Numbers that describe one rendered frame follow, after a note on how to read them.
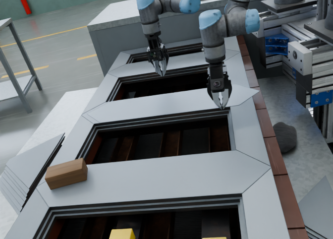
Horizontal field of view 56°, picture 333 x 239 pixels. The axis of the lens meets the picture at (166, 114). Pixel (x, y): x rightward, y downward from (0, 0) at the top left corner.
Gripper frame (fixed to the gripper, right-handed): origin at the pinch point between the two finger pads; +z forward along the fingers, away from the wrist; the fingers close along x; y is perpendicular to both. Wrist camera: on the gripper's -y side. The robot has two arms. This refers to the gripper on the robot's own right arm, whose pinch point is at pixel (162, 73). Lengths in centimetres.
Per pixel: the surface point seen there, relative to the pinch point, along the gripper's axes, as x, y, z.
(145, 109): -6.5, 21.4, 6.4
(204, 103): 18.3, 22.9, 6.1
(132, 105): -13.1, 16.3, 6.4
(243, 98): 33.5, 23.7, 5.8
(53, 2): -438, -831, 66
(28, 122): -182, -138, 92
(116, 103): -21.7, 11.8, 6.5
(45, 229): -28, 78, 9
